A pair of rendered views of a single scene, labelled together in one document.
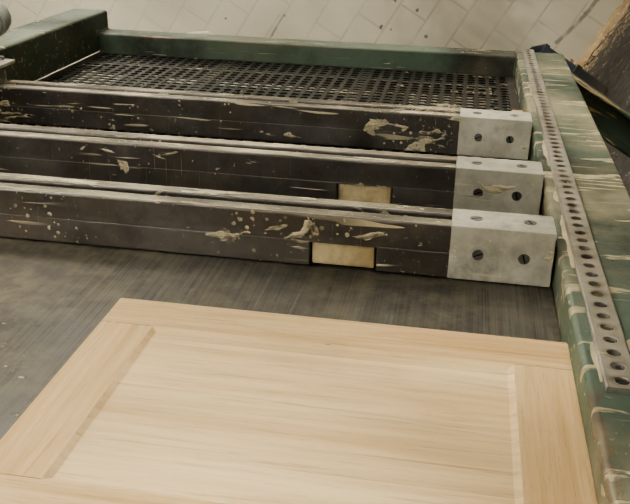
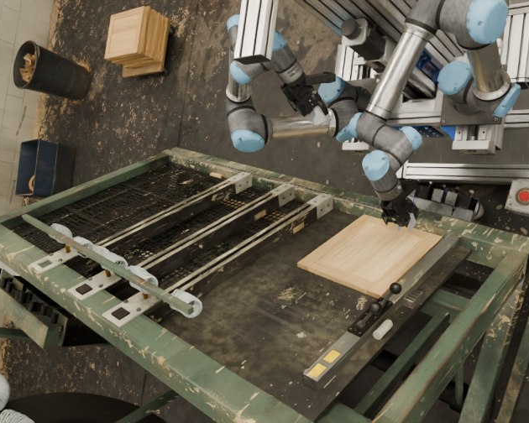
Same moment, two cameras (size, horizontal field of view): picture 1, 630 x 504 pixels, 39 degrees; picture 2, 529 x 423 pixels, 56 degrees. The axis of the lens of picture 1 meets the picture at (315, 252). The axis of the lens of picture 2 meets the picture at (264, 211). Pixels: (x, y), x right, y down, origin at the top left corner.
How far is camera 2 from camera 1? 1.75 m
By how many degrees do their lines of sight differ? 49
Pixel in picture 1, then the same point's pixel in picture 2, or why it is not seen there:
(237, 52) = (65, 201)
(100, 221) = (249, 256)
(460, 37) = not seen: outside the picture
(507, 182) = (288, 191)
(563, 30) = (17, 127)
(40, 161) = (175, 261)
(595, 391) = not seen: hidden behind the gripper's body
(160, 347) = (327, 261)
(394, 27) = not seen: outside the picture
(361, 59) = (117, 180)
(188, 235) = (269, 245)
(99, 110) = (128, 242)
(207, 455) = (377, 263)
